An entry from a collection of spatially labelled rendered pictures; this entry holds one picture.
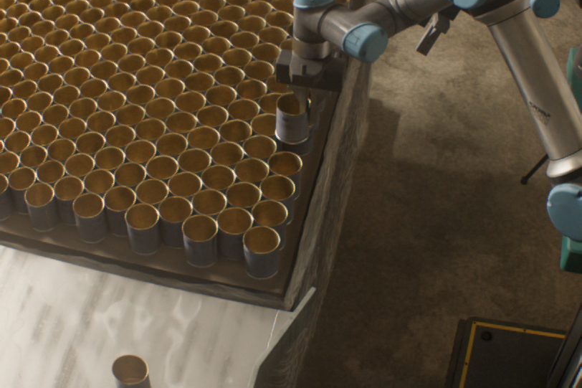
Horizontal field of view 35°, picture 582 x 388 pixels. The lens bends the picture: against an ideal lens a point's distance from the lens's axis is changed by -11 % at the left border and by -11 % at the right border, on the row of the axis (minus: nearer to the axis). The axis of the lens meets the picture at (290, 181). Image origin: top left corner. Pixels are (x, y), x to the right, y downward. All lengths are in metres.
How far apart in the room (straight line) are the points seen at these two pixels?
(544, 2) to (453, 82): 2.37
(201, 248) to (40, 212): 0.36
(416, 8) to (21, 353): 1.00
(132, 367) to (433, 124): 2.48
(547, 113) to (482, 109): 2.65
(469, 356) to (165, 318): 1.18
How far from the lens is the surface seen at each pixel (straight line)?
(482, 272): 3.46
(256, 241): 1.93
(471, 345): 2.83
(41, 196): 2.05
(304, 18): 1.81
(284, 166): 2.07
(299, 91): 1.96
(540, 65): 1.47
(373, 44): 1.75
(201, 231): 1.96
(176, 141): 2.10
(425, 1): 1.76
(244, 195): 2.01
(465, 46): 4.49
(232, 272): 1.93
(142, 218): 1.98
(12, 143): 2.18
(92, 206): 2.01
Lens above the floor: 2.54
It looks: 44 degrees down
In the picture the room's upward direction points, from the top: 3 degrees clockwise
